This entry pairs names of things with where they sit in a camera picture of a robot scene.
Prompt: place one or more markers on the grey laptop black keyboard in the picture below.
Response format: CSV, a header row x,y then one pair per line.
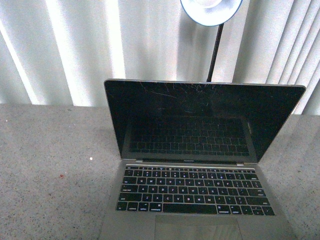
x,y
189,160

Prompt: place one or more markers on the blue desk lamp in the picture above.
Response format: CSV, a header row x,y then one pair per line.
x,y
211,13

